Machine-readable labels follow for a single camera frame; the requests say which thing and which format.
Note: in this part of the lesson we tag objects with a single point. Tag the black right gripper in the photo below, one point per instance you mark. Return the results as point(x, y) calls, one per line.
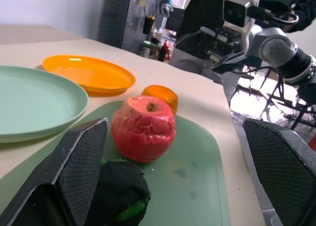
point(223, 39)

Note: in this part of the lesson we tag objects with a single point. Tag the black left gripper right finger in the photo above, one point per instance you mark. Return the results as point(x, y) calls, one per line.
point(284, 171)

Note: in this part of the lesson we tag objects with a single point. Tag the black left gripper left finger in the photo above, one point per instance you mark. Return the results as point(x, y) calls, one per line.
point(61, 176)

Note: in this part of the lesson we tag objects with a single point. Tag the dark green vegetable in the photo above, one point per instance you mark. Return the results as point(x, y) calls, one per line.
point(121, 186)

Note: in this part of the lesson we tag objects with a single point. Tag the orange fruit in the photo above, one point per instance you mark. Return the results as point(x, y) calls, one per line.
point(163, 93)

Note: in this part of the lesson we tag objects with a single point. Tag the light green plate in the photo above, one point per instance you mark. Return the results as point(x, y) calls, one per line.
point(34, 100)

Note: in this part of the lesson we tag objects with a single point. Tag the orange plate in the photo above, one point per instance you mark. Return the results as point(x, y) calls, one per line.
point(91, 72)

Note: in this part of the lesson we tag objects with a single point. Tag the person in black clothes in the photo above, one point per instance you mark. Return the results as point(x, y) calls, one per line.
point(200, 11)

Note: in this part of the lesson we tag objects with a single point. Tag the dark bottle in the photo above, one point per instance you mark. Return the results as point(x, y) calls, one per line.
point(162, 53)

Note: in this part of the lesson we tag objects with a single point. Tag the black cup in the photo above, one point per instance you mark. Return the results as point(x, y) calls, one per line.
point(148, 25)

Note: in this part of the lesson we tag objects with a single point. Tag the black metal stand legs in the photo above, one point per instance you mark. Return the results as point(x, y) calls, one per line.
point(279, 95)

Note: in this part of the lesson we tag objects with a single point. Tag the green cutting board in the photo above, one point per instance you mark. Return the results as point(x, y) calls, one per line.
point(192, 171)

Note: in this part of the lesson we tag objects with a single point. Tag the red apple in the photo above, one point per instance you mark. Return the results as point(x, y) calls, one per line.
point(143, 132)

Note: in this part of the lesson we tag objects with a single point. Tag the dark grey partition panel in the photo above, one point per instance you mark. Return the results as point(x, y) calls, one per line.
point(114, 15)

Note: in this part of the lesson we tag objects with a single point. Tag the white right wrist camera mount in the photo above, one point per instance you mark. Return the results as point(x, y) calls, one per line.
point(237, 8)

